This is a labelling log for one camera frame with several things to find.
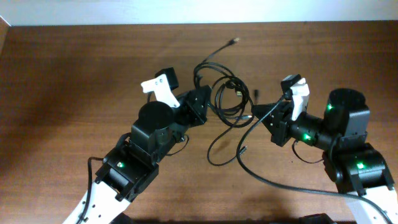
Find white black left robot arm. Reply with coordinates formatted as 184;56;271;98
65;85;211;224

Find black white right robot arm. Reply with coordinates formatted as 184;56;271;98
252;88;397;223

